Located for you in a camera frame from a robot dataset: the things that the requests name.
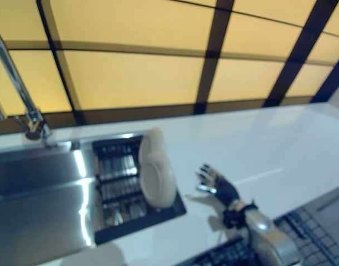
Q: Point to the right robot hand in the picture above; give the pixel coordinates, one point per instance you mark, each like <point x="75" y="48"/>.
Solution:
<point x="223" y="191"/>

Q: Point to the large beige plate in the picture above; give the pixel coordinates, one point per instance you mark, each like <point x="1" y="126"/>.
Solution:
<point x="158" y="183"/>

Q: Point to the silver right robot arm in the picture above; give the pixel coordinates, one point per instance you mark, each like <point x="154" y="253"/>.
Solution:
<point x="266" y="235"/>

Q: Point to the black sink drying rack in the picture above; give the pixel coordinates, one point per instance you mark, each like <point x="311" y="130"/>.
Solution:
<point x="119" y="188"/>

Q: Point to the stainless steel sink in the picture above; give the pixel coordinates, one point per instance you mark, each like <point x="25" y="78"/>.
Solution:
<point x="42" y="194"/>

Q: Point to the chrome kitchen faucet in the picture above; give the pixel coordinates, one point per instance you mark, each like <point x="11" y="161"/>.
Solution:
<point x="17" y="80"/>

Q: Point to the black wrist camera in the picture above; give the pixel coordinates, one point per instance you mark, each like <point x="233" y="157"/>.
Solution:
<point x="233" y="219"/>

